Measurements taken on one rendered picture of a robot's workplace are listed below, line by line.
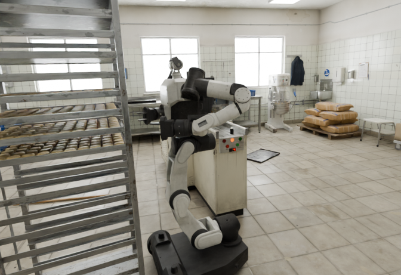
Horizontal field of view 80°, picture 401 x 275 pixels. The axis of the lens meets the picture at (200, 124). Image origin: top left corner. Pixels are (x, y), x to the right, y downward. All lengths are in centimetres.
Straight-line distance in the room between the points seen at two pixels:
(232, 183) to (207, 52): 429
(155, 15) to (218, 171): 454
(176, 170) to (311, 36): 638
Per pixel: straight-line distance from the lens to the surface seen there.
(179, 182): 158
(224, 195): 239
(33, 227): 192
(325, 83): 722
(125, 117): 121
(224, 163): 225
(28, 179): 134
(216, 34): 626
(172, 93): 137
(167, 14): 612
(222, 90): 121
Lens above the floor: 138
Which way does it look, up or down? 11 degrees down
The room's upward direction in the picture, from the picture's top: 2 degrees counter-clockwise
